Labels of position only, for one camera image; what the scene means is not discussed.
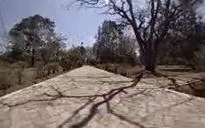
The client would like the group of tall trees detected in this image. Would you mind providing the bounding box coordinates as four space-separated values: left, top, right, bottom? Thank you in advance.
91 19 138 66

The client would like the pale stone paved path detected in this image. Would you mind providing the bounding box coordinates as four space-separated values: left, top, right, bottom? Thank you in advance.
0 64 205 128

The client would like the large bare forked tree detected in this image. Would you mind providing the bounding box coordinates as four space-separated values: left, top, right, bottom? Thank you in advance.
69 0 205 73

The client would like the row of low dry bushes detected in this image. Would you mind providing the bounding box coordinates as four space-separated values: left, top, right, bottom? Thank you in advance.
32 59 88 77

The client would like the green leafy tree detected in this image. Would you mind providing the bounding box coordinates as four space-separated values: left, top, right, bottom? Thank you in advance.
7 13 68 68

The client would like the dry brown grass ground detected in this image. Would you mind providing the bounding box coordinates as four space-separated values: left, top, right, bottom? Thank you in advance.
0 61 85 101

